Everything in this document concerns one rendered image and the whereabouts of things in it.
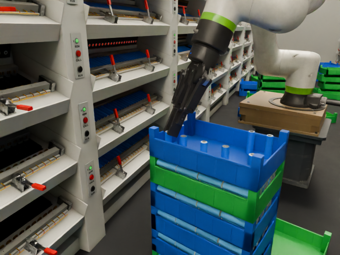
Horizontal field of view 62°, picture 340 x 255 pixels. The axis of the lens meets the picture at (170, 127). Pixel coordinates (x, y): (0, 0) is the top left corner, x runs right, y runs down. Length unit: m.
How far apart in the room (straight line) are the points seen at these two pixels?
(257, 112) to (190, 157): 0.77
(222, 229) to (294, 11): 0.52
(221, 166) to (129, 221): 0.63
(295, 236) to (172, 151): 0.64
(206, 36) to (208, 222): 0.45
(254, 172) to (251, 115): 0.82
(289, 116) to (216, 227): 0.77
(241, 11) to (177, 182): 0.44
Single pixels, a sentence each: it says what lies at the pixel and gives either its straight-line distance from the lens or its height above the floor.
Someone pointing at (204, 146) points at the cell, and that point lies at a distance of 0.68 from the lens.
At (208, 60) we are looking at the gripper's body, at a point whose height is 0.65.
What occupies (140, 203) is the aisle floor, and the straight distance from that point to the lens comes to 1.28.
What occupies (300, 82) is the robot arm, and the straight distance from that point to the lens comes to 1.42.
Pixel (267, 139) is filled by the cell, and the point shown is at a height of 0.46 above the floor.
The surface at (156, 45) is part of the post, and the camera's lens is 1.44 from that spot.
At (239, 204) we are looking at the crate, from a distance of 0.66.
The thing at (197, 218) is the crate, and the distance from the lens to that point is 0.75.
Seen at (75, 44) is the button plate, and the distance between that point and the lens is 0.84.
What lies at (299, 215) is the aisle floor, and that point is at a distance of 1.32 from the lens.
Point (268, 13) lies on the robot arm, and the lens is 0.70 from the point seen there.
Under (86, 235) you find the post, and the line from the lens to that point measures 1.04.
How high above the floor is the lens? 0.73
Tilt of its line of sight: 20 degrees down
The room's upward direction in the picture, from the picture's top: straight up
